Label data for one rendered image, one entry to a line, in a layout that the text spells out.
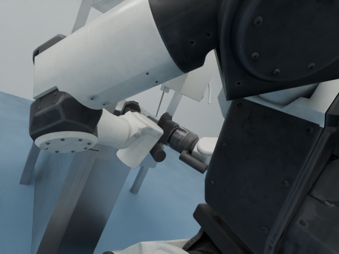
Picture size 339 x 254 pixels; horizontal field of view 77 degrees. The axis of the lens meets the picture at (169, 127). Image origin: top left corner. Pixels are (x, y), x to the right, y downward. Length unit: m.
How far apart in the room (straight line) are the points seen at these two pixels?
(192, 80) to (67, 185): 0.52
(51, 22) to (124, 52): 3.80
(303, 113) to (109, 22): 0.21
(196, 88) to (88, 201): 0.64
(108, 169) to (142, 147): 0.43
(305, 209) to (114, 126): 0.32
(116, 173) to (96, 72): 0.76
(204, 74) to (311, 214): 0.62
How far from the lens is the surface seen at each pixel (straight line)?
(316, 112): 0.25
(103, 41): 0.22
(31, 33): 4.01
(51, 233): 0.81
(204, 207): 0.41
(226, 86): 0.18
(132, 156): 0.53
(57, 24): 4.00
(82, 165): 0.67
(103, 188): 0.99
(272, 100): 0.28
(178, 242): 0.54
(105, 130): 0.40
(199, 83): 0.80
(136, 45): 0.21
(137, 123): 0.47
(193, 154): 0.73
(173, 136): 0.74
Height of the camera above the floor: 1.13
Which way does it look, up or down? 10 degrees down
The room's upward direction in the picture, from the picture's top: 25 degrees clockwise
